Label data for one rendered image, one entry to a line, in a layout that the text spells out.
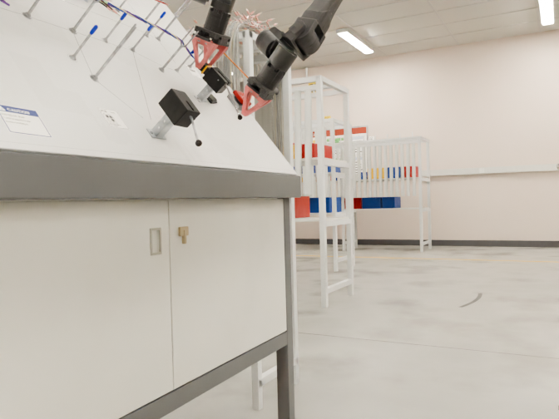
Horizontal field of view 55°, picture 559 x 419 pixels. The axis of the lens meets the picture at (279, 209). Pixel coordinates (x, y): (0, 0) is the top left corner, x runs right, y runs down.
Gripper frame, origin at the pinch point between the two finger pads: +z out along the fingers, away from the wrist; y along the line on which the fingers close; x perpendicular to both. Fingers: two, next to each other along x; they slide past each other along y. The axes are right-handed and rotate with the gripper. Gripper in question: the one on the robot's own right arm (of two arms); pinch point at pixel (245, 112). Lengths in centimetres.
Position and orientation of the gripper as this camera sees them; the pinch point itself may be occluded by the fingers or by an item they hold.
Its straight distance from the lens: 144.4
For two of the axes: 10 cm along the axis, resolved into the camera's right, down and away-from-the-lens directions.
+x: 7.7, 6.3, -0.9
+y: -2.8, 2.2, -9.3
